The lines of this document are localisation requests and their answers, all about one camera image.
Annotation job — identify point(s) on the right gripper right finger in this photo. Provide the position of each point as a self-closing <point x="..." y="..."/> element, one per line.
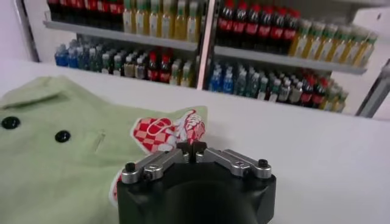
<point x="237" y="164"/>

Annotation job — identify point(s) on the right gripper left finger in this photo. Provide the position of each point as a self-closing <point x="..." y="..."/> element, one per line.
<point x="155" y="164"/>

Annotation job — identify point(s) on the light green button shirt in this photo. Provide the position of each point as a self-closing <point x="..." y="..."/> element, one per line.
<point x="61" y="170"/>

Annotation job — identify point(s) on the small white cap dark bottle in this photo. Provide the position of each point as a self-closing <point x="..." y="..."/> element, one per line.
<point x="140" y="69"/>
<point x="295" y="94"/>
<point x="285" y="92"/>
<point x="274" y="91"/>
<point x="263" y="89"/>
<point x="117" y="66"/>
<point x="105" y="64"/>
<point x="129" y="67"/>

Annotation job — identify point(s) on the small dark green bottle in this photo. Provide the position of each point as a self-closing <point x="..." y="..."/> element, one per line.
<point x="94" y="62"/>
<point x="83" y="61"/>
<point x="240" y="85"/>
<point x="253" y="86"/>

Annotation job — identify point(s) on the small blue water bottle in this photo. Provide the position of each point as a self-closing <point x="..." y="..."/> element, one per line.
<point x="72" y="59"/>
<point x="61" y="58"/>
<point x="228" y="83"/>
<point x="215" y="82"/>

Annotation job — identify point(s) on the small yellow drink bottle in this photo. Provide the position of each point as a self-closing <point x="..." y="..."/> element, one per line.
<point x="186" y="77"/>
<point x="175" y="76"/>
<point x="330" y="102"/>
<point x="341" y="103"/>

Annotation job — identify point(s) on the small red label cola bottle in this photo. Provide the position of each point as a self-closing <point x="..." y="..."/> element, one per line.
<point x="307" y="95"/>
<point x="165" y="72"/>
<point x="152" y="70"/>
<point x="318" y="97"/>

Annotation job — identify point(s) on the metal drink display shelf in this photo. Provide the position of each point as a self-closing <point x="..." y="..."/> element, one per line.
<point x="122" y="36"/>
<point x="274" y="59"/>

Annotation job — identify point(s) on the red cap cola bottle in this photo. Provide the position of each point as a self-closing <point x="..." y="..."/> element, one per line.
<point x="102" y="7"/>
<point x="53" y="7"/>
<point x="65" y="7"/>
<point x="90" y="7"/>
<point x="289" y="34"/>
<point x="252" y="28"/>
<point x="277" y="32"/>
<point x="225" y="25"/>
<point x="115" y="7"/>
<point x="265" y="30"/>
<point x="239" y="26"/>
<point x="77" y="7"/>

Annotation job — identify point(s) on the green cap yellow tea bottle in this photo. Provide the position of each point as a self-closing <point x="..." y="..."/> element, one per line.
<point x="342" y="49"/>
<point x="368" y="52"/>
<point x="315" y="45"/>
<point x="328" y="47"/>
<point x="301" y="42"/>
<point x="355" y="51"/>

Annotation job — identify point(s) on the dark slanted pole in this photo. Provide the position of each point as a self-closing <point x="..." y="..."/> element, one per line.
<point x="27" y="33"/>

